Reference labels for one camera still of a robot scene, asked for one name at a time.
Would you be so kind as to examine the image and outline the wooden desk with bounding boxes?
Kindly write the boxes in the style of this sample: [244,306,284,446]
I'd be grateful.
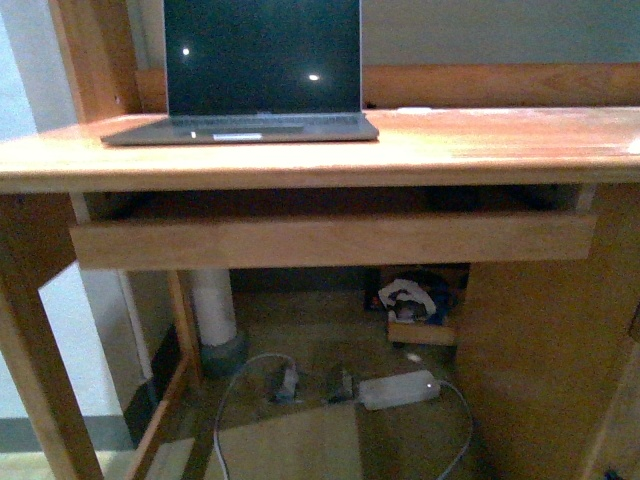
[1,1,639,479]

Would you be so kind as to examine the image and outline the wooden keyboard tray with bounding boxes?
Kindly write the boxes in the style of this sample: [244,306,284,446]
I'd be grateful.
[70,212,597,271]

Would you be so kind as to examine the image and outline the grey power cable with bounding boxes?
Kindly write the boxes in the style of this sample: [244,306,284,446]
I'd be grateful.
[213,353,475,480]

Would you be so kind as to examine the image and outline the white power adapter brick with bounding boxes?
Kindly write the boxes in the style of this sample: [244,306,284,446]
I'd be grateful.
[358,370,441,411]

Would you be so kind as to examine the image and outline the wooden box with clothes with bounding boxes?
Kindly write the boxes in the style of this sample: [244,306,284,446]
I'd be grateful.
[375,267,464,347]

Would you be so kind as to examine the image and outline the white pipe with grey base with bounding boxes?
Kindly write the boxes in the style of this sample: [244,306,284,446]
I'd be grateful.
[190,269,249,379]

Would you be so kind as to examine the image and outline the grey open laptop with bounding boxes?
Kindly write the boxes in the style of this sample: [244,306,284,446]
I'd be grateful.
[102,1,379,147]

